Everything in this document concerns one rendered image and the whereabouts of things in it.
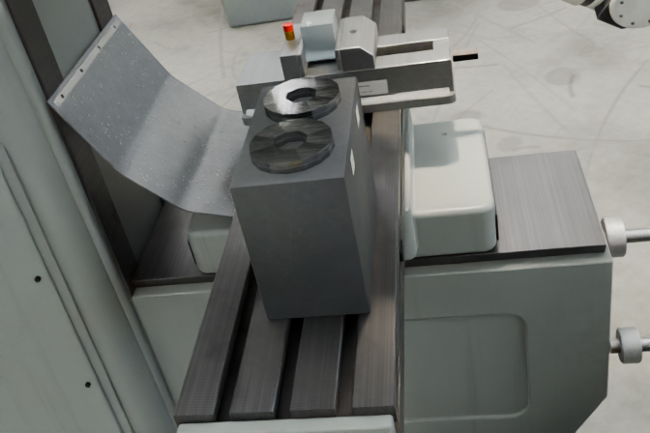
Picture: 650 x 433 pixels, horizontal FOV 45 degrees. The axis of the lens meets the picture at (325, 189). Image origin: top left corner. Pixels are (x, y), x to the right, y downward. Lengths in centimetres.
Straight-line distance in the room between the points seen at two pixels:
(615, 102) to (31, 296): 233
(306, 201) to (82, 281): 61
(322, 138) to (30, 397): 90
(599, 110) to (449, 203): 191
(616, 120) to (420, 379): 177
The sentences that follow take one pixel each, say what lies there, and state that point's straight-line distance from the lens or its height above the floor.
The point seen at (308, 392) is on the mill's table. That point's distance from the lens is 82.
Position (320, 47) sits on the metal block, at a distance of 126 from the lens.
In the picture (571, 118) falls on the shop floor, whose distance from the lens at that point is 304.
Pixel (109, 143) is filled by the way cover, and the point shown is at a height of 100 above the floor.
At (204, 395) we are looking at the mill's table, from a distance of 86.
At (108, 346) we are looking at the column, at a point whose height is 65.
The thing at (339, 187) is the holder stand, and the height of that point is 111.
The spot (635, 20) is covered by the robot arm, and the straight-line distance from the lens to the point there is 110.
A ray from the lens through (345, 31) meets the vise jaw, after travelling 129.
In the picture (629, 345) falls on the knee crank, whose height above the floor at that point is 54.
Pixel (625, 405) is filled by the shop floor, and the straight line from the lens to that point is 202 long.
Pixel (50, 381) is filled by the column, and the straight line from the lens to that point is 150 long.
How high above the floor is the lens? 155
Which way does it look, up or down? 34 degrees down
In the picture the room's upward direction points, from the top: 12 degrees counter-clockwise
